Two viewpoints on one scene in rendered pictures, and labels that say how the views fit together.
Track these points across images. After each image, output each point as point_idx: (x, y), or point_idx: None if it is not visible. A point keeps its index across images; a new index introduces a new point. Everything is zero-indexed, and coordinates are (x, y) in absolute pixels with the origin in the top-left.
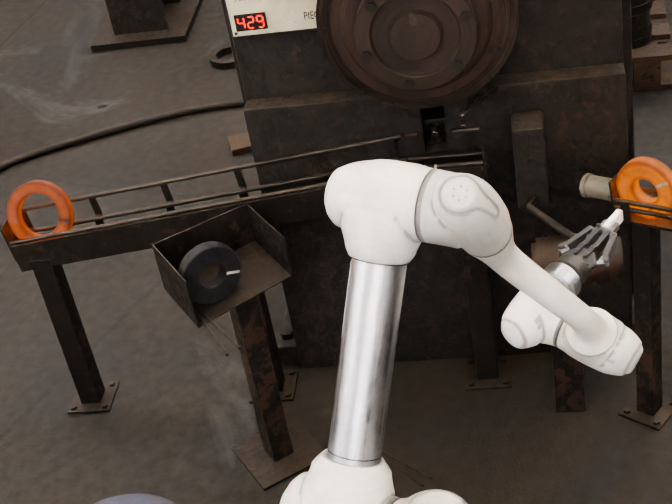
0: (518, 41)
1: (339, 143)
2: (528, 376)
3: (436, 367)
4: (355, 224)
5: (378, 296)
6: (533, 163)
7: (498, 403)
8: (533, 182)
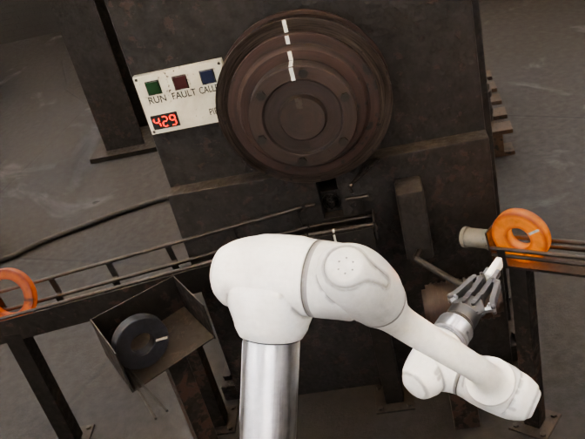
0: (394, 118)
1: (251, 217)
2: (428, 398)
3: (351, 395)
4: (240, 305)
5: (272, 378)
6: (416, 221)
7: (405, 424)
8: (418, 237)
